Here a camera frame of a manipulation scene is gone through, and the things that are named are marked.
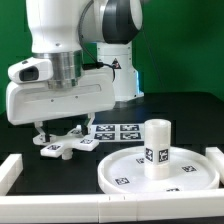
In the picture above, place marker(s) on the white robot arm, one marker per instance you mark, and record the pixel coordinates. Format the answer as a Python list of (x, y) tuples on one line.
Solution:
[(80, 64)]

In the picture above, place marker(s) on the white marker sheet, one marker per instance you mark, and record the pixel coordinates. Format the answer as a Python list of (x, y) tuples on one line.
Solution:
[(117, 132)]

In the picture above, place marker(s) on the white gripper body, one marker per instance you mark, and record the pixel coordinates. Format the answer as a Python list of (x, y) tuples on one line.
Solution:
[(35, 102)]

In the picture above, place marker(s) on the white left fence bar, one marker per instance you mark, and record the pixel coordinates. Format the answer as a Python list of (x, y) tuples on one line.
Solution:
[(10, 169)]

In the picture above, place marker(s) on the white cross table base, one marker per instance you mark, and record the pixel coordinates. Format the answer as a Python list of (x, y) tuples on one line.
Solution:
[(63, 146)]

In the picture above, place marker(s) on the white front fence bar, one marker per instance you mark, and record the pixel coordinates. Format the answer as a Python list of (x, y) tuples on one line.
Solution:
[(104, 208)]

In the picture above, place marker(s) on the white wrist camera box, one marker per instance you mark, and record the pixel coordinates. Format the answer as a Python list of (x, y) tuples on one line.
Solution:
[(31, 70)]

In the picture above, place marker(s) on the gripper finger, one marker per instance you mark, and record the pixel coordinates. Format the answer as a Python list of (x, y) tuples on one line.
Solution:
[(85, 122), (42, 136)]

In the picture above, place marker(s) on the white round table top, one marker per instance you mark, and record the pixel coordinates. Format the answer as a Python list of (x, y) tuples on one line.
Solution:
[(124, 172)]

